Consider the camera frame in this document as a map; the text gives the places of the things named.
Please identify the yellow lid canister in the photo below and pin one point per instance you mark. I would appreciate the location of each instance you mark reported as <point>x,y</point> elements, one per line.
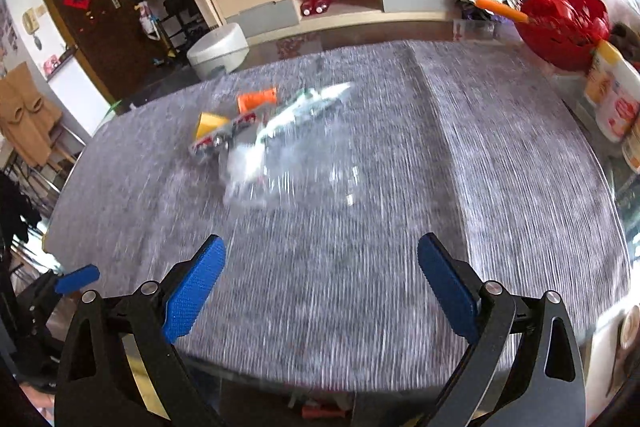
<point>599,77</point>

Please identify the orange block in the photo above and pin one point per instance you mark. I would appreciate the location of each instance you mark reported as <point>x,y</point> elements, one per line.
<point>251,100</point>

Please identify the white round stool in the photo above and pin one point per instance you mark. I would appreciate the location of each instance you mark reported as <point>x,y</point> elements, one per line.
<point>223,48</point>

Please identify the red plastic basket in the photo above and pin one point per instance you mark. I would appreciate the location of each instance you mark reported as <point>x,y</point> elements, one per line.
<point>564,33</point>

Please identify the yellow block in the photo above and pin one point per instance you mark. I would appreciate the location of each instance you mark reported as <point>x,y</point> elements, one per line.
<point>208,124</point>

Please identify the orange stick in basket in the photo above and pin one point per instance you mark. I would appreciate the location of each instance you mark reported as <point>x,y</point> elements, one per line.
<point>502,9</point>

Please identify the clear plastic wrapper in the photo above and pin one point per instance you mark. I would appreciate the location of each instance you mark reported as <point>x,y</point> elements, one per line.
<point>296,152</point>

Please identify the brown door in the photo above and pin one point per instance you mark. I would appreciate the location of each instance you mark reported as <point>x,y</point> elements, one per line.
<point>110,44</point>

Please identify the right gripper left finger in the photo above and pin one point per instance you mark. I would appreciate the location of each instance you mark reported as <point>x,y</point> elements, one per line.
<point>95,382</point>

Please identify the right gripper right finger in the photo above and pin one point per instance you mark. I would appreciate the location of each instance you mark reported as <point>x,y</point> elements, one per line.
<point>545,384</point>

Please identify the grey table cloth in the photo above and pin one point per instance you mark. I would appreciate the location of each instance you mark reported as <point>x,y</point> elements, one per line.
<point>322,288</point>

